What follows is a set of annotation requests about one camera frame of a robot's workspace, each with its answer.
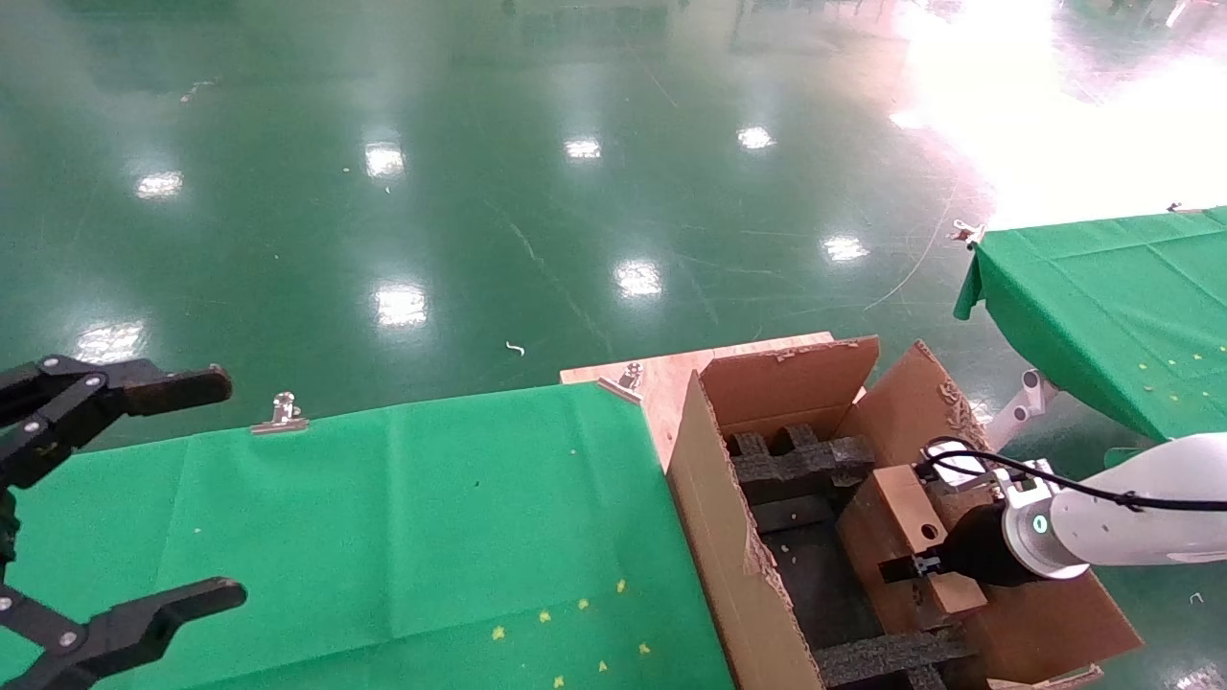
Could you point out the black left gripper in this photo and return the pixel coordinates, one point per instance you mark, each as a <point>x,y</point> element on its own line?
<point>8,527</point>

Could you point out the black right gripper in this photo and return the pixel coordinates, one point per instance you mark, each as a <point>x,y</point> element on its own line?
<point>973,551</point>

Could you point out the small brown cardboard box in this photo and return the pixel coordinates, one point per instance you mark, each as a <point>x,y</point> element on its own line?
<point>896,517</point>

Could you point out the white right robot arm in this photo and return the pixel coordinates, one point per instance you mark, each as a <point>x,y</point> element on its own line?
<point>1150,517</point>

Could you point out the large open cardboard carton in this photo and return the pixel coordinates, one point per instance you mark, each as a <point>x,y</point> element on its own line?
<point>709,517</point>

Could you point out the silver binder clip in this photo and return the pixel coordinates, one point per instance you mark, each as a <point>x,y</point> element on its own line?
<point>966,231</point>
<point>623,383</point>
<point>1177,206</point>
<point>280,417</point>

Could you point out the large green table cloth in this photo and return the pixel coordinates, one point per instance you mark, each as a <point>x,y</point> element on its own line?
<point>335,498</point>

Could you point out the silver table leg brace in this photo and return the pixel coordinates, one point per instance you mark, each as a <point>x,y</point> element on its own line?
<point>1021,407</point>

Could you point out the green cloth with yellow specks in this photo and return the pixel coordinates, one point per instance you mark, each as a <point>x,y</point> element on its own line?
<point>1102,307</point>

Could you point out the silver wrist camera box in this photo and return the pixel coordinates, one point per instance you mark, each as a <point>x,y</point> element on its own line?
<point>959,471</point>

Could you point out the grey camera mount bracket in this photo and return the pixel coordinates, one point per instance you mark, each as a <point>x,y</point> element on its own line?
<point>1026,479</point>

